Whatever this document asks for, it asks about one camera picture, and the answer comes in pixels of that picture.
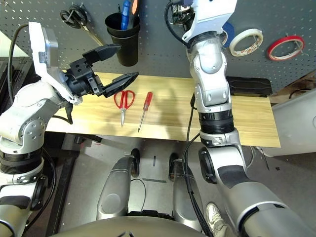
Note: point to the black plastic tool case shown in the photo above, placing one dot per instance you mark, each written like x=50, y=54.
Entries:
x=251, y=86

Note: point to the silver tape peg hook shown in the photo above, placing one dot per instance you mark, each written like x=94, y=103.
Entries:
x=297, y=45

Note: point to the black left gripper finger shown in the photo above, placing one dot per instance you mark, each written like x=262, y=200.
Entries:
x=118, y=84
x=101, y=54

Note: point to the grey floor tape strip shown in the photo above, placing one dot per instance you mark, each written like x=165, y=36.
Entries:
x=154, y=180

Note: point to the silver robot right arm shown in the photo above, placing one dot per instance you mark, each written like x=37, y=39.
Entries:
x=212, y=81

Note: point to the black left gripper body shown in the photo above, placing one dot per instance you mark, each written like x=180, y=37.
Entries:
x=79, y=74

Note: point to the grey robot torso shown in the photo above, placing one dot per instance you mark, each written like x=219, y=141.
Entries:
x=128, y=228

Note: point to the silver robot left leg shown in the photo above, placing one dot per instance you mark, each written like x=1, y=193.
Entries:
x=113, y=192

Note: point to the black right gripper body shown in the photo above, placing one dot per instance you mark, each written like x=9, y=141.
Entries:
x=181, y=12

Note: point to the black plastic cup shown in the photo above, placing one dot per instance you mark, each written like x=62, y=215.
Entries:
x=128, y=51

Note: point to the orange black screwdriver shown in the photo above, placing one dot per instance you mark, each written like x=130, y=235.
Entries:
x=134, y=6

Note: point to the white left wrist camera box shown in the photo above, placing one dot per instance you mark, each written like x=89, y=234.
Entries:
x=39, y=44

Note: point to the white sneaker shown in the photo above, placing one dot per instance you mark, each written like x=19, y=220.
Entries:
x=216, y=217

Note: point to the black ribbed equipment case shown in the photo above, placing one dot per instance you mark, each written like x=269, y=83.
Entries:
x=22, y=71

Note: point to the silver robot right leg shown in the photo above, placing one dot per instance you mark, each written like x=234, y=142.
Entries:
x=182, y=205

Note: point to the blue tape roll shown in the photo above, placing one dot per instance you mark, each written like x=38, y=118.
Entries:
x=229, y=29

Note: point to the black table foot bar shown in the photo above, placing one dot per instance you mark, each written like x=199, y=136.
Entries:
x=91, y=139

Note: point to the grey metal pegboard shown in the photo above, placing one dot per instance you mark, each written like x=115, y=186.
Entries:
x=158, y=49

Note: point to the silver scissors peg hook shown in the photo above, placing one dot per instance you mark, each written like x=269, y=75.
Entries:
x=72, y=12

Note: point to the silver robot leg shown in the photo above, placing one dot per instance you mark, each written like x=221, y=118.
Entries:
x=182, y=205
x=113, y=192

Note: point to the white tape roll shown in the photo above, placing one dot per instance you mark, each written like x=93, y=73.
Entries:
x=247, y=32

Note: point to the red tape roll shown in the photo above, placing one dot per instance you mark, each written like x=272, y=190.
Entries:
x=269, y=53

